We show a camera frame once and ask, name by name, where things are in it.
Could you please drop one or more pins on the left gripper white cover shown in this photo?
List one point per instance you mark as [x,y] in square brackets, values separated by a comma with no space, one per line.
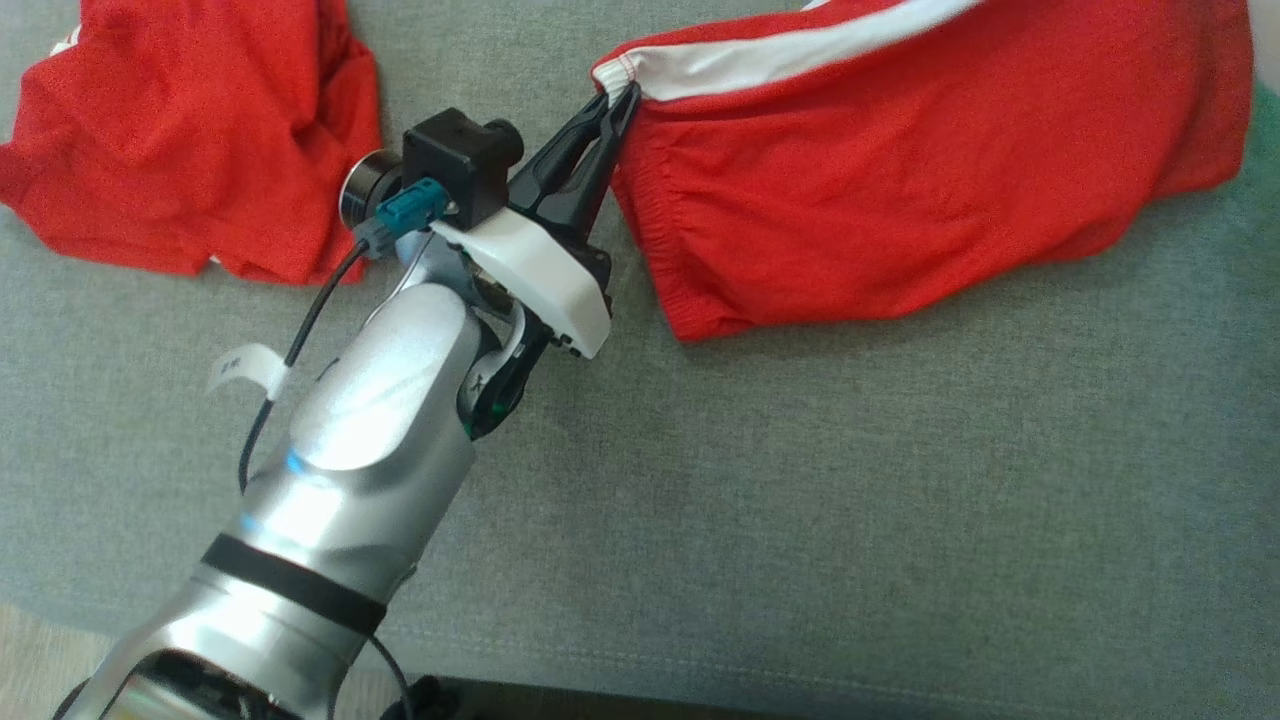
[545,280]

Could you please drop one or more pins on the red shorts with white stripe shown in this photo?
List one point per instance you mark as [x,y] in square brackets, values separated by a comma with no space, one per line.
[900,180]

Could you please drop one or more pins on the red basketball jersey white sleeves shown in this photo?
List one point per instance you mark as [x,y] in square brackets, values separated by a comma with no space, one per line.
[200,130]

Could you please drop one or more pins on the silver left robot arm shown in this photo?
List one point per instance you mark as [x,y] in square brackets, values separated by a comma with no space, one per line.
[370,420]

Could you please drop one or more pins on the large grey sofa seat cushion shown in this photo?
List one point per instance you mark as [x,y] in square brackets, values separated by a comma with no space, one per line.
[800,500]

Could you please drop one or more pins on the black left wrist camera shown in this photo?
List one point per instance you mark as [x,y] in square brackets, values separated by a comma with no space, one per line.
[455,160]

